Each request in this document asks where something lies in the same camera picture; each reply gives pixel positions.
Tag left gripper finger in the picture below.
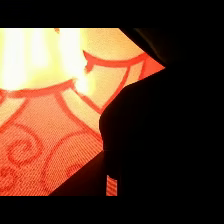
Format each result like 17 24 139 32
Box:
49 150 108 197

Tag dark blue jeans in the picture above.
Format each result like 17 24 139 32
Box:
99 27 224 197

